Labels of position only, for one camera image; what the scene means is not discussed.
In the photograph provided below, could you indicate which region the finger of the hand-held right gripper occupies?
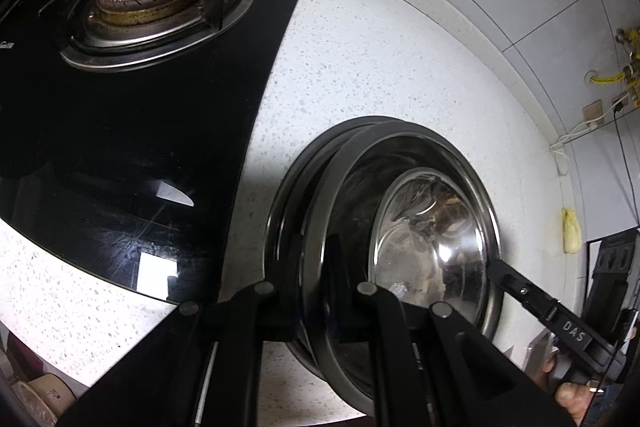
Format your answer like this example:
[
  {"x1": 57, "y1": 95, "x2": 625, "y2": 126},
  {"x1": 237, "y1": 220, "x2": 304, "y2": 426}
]
[{"x1": 485, "y1": 259, "x2": 562, "y2": 324}]

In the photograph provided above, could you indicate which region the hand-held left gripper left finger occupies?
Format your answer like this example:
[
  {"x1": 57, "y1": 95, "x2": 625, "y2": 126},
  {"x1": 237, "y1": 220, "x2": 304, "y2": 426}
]
[{"x1": 60, "y1": 281, "x2": 303, "y2": 427}]

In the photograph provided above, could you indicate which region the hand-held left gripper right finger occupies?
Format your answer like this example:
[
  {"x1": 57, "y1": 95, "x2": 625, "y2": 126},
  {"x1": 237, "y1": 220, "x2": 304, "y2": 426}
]
[{"x1": 324, "y1": 234, "x2": 577, "y2": 427}]

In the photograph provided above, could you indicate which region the large dark-rimmed steel plate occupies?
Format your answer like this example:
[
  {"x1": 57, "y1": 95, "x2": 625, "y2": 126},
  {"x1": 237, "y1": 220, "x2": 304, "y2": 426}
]
[{"x1": 265, "y1": 116, "x2": 416, "y2": 368}]

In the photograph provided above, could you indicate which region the small steel bowl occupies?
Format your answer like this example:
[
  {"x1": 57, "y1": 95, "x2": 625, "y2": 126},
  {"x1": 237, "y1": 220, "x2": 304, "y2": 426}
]
[{"x1": 369, "y1": 167, "x2": 488, "y2": 308}]

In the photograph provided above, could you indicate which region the large steel bowl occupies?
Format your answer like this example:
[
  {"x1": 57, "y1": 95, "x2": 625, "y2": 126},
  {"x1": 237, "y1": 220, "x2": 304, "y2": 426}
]
[{"x1": 299, "y1": 121, "x2": 504, "y2": 414}]

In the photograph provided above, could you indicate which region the person's right hand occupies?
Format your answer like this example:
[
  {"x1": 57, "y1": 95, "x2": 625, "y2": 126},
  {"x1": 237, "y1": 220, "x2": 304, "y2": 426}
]
[{"x1": 542, "y1": 349, "x2": 613, "y2": 414}]

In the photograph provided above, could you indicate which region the yellow cloth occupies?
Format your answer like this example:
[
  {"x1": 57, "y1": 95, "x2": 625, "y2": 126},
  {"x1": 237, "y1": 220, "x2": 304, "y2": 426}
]
[{"x1": 562, "y1": 207, "x2": 581, "y2": 254}]

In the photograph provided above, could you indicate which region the yellow gas valve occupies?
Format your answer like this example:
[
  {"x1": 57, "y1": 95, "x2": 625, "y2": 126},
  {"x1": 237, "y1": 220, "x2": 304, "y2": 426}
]
[{"x1": 590, "y1": 27, "x2": 640, "y2": 108}]

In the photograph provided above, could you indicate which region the black glass gas stove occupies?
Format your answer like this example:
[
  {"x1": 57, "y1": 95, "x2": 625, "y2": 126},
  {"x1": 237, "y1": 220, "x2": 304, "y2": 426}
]
[{"x1": 0, "y1": 0, "x2": 314, "y2": 307}]

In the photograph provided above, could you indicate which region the beige container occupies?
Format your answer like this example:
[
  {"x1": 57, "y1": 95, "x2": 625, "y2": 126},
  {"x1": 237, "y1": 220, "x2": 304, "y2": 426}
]
[{"x1": 12, "y1": 373, "x2": 77, "y2": 427}]

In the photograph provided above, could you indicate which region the black cable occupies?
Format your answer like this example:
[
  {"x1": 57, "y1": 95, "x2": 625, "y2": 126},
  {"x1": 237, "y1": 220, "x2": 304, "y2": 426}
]
[{"x1": 612, "y1": 103, "x2": 640, "y2": 229}]

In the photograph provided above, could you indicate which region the white cable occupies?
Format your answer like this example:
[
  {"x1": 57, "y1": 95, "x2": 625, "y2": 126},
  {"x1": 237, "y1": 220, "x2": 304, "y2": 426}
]
[{"x1": 550, "y1": 91, "x2": 629, "y2": 174}]

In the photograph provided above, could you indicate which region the beige wall socket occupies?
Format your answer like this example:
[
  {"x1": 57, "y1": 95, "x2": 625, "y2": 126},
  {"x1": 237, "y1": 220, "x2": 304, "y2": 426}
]
[{"x1": 582, "y1": 99, "x2": 606, "y2": 126}]

